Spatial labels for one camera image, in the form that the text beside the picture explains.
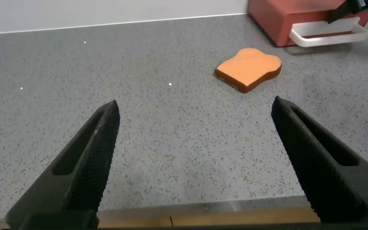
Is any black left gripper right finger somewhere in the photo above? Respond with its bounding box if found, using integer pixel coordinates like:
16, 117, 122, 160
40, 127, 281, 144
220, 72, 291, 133
271, 95, 368, 223

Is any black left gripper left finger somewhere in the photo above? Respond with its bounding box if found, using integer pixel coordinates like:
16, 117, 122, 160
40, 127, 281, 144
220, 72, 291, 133
5, 100, 121, 230

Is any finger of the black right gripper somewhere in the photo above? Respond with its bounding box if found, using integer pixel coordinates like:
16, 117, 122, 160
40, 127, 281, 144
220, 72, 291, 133
327, 0, 358, 24

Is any red drawer with white handle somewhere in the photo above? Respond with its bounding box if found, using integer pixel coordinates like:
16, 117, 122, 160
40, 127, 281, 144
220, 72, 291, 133
281, 9, 368, 49

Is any toy toast slice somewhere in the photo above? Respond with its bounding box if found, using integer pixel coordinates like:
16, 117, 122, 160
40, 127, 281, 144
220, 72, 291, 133
214, 47, 282, 94

